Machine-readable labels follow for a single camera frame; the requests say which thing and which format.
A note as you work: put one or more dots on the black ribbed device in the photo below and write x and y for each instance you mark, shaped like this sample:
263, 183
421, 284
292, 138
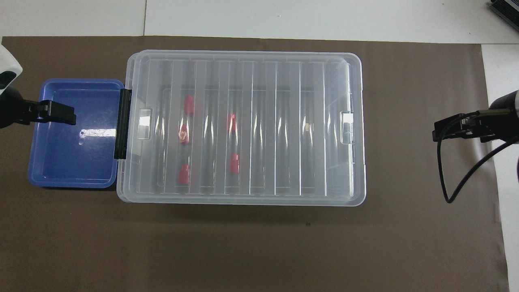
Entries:
507, 10

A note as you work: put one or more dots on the clear plastic storage box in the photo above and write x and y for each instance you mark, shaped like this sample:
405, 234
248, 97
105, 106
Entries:
120, 182

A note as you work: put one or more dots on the brown paper table mat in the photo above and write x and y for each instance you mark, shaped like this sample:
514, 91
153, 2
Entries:
259, 243

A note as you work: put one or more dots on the black box latch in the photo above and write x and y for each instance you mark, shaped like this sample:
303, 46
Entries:
123, 121

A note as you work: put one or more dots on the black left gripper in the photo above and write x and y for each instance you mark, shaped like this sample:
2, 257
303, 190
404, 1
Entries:
10, 109

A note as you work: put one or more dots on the clear plastic box lid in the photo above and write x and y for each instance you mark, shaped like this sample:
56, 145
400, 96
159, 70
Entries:
284, 134

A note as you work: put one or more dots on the blue plastic tray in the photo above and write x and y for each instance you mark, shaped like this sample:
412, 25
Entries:
61, 162

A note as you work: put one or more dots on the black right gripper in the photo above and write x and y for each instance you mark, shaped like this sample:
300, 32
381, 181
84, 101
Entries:
507, 125

